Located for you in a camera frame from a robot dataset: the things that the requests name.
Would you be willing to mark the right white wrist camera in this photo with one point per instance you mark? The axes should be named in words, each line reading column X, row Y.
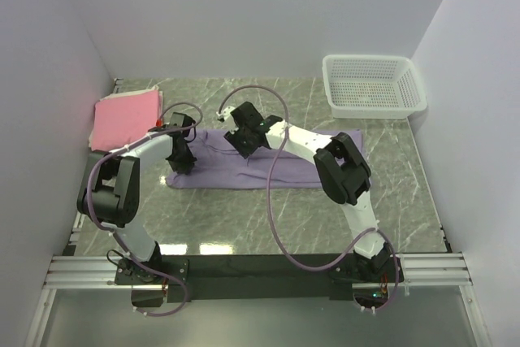
column 225, row 114

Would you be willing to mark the purple t shirt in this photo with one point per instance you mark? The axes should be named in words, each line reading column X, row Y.
column 219, row 166

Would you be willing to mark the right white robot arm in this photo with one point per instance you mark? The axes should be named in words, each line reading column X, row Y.
column 343, row 173

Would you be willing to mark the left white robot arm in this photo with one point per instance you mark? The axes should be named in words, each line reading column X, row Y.
column 110, row 190

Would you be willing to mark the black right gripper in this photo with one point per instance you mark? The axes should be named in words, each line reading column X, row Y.
column 232, row 139

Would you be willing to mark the white perforated plastic basket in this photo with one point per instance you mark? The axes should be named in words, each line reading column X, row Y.
column 362, row 86

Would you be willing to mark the folded pink t shirt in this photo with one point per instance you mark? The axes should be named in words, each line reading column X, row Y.
column 122, row 119

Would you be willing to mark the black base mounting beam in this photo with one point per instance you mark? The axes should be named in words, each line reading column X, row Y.
column 260, row 278

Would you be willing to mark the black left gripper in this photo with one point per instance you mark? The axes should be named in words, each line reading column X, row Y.
column 188, row 162

